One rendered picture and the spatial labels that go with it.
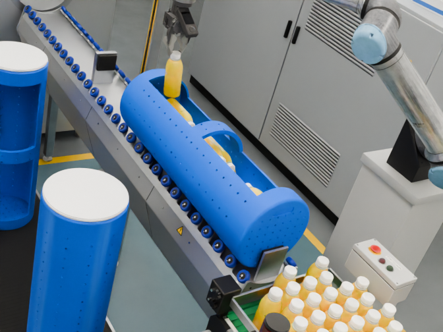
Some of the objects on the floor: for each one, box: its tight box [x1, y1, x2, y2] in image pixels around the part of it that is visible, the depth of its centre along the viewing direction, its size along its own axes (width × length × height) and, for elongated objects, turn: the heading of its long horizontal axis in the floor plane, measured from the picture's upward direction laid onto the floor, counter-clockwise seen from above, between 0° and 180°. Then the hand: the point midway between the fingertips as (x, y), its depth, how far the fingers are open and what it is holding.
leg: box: [43, 95, 59, 161], centre depth 370 cm, size 6×6×63 cm
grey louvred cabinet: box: [188, 0, 443, 226], centre depth 433 cm, size 54×215×145 cm, turn 12°
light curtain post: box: [139, 0, 170, 75], centre depth 322 cm, size 6×6×170 cm
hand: (175, 53), depth 232 cm, fingers closed on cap, 4 cm apart
